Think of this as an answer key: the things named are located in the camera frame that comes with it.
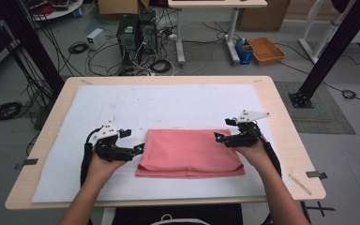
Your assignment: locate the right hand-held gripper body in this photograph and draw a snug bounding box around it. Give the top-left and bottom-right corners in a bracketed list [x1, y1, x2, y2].
[223, 110, 270, 148]

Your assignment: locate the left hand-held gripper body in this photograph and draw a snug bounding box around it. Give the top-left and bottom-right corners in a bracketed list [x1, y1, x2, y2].
[90, 124, 135, 162]

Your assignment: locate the pink tank top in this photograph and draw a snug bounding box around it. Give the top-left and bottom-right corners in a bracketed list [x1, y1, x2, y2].
[135, 128, 247, 180]

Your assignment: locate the person's right hand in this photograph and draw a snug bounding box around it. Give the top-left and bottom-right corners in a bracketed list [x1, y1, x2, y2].
[233, 137, 275, 173]

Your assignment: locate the person's left hand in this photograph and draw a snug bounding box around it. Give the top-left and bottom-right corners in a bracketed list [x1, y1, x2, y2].
[85, 152, 128, 188]

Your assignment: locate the white foam mat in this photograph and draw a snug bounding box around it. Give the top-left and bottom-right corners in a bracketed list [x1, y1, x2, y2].
[31, 83, 293, 204]

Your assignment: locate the person's black clothing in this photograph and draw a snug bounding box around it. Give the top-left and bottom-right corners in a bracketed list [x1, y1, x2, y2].
[112, 203, 244, 225]

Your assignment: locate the blue box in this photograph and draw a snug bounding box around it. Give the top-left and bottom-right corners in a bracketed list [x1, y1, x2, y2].
[234, 37, 255, 65]

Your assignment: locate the thin wooden stick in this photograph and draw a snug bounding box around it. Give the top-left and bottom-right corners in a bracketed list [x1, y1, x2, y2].
[288, 173, 313, 196]

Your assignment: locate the grey tape strip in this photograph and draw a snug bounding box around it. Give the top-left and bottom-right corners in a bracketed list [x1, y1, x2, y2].
[14, 157, 39, 171]
[305, 170, 328, 180]

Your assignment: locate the orange tray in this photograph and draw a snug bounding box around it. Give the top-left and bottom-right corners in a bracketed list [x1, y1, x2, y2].
[247, 37, 286, 66]

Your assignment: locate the grey floor mat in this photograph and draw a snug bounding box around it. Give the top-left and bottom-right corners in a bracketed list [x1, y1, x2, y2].
[275, 82, 356, 135]

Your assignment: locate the black computer tower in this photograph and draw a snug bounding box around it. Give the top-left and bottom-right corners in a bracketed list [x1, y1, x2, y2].
[137, 10, 158, 54]
[116, 13, 140, 67]

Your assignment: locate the small white device box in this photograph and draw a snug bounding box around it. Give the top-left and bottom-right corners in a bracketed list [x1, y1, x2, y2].
[86, 27, 107, 51]

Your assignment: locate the large cardboard box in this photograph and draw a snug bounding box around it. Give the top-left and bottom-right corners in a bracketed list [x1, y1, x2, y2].
[237, 0, 292, 32]

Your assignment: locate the white desk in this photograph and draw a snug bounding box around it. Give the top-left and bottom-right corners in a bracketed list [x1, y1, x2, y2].
[167, 0, 268, 65]

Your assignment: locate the small cardboard box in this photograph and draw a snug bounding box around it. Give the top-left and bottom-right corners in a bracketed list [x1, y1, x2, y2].
[97, 0, 149, 16]

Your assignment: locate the round white table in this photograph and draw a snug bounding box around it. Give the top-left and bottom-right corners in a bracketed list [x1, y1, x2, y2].
[27, 0, 83, 22]

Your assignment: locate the black sleeved gripper cable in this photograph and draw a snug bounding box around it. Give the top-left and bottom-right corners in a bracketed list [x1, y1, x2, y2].
[80, 127, 102, 188]
[256, 129, 283, 177]

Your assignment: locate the black aluminium post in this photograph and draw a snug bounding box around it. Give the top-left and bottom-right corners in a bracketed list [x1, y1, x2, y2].
[0, 0, 65, 95]
[289, 0, 360, 109]

